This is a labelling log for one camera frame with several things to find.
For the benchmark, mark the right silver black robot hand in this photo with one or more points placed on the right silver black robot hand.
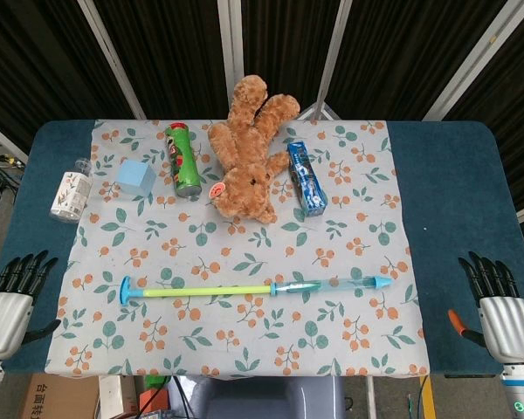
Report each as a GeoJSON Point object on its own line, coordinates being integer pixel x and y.
{"type": "Point", "coordinates": [504, 325]}

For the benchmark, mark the floral print tablecloth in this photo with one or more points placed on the floral print tablecloth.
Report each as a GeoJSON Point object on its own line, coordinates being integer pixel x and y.
{"type": "Point", "coordinates": [227, 249]}

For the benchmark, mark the brown cardboard box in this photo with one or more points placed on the brown cardboard box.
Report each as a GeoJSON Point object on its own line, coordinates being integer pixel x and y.
{"type": "Point", "coordinates": [61, 397]}

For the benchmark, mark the teal table cover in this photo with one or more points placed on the teal table cover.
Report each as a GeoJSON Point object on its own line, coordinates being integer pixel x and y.
{"type": "Point", "coordinates": [458, 187]}

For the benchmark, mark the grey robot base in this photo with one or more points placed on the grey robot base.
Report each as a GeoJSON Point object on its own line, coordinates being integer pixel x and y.
{"type": "Point", "coordinates": [270, 399]}

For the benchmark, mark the green plastic object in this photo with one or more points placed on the green plastic object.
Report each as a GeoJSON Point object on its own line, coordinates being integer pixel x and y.
{"type": "Point", "coordinates": [155, 381]}

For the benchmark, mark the white frame post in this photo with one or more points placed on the white frame post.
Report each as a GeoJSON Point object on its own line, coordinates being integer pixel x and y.
{"type": "Point", "coordinates": [111, 57]}
{"type": "Point", "coordinates": [332, 52]}
{"type": "Point", "coordinates": [231, 39]}
{"type": "Point", "coordinates": [471, 65]}

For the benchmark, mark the light blue foam cube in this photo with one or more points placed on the light blue foam cube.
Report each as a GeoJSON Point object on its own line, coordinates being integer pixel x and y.
{"type": "Point", "coordinates": [135, 176]}

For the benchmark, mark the orange small box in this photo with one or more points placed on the orange small box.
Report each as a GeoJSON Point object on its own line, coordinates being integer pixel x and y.
{"type": "Point", "coordinates": [153, 400]}

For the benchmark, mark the brown plush teddy bear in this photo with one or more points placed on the brown plush teddy bear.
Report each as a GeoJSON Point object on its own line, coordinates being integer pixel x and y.
{"type": "Point", "coordinates": [249, 174]}

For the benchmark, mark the blue cardboard box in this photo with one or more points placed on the blue cardboard box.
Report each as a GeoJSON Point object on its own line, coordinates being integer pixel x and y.
{"type": "Point", "coordinates": [306, 179]}

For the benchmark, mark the clear plastic bottle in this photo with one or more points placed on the clear plastic bottle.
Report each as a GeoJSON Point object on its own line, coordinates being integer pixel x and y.
{"type": "Point", "coordinates": [71, 192]}

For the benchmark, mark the green chip can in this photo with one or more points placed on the green chip can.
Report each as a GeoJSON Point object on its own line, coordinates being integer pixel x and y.
{"type": "Point", "coordinates": [182, 161]}

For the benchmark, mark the blue yellow water pump toy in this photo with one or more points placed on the blue yellow water pump toy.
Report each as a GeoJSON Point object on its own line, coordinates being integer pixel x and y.
{"type": "Point", "coordinates": [209, 291]}

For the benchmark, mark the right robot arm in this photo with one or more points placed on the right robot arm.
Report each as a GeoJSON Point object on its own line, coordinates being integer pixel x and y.
{"type": "Point", "coordinates": [520, 390]}

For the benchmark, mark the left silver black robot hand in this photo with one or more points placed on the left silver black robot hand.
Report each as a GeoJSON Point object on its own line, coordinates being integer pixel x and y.
{"type": "Point", "coordinates": [6, 314]}

